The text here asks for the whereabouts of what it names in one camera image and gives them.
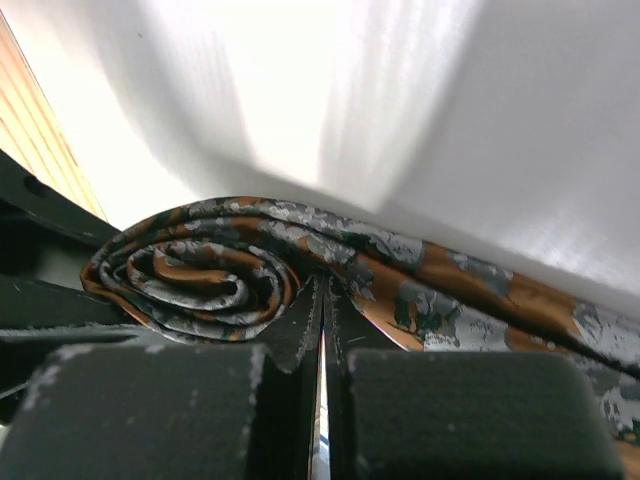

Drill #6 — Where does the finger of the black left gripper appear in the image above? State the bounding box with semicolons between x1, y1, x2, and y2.
1;275;162;400
1;151;119;249

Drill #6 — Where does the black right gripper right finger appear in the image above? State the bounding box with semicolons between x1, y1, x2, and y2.
324;281;625;479

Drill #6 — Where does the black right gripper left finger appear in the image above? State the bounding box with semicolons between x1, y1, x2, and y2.
1;278;323;479

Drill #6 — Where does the orange grey patterned tie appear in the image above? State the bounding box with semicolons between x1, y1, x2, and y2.
80;197;639;479

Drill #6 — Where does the wooden grid organizer tray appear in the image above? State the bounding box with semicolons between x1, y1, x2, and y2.
1;18;106;220

